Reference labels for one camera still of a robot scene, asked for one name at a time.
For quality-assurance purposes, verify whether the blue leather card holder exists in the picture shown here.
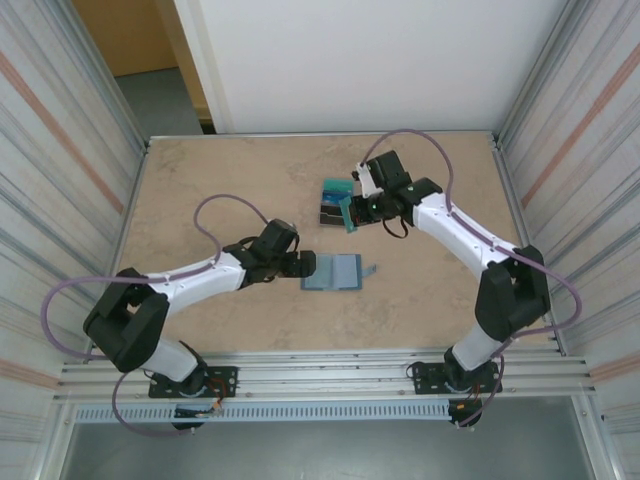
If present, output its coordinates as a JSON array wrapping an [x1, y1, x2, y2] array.
[[299, 253, 379, 293]]

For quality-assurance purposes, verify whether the black cable loop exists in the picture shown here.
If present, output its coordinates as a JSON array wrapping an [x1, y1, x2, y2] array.
[[381, 216, 409, 241]]

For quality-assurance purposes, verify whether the aluminium frame rail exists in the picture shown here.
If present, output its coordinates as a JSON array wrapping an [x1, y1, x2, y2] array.
[[57, 349, 599, 402]]

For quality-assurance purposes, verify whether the wooden door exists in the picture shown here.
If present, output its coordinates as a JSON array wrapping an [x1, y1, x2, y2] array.
[[72, 0, 211, 134]]

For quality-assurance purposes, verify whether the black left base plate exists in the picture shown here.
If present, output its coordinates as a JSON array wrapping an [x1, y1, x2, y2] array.
[[148, 365, 239, 400]]

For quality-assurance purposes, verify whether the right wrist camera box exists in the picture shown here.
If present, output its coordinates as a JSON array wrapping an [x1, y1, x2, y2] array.
[[352, 160, 384, 199]]

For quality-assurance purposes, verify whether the black VIP card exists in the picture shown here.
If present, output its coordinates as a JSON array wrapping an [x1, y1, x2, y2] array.
[[318, 202, 346, 225]]

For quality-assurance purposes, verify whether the slotted grey cable duct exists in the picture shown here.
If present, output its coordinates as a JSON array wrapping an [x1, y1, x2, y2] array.
[[73, 403, 452, 424]]

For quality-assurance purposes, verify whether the stack of coloured cards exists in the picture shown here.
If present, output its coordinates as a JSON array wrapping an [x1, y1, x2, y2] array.
[[315, 177, 358, 230]]

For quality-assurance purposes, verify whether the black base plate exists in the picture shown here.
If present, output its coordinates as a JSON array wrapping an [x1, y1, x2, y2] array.
[[148, 365, 239, 400], [407, 362, 503, 397]]

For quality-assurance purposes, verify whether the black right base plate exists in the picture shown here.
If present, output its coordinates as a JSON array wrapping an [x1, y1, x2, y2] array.
[[407, 362, 503, 397]]

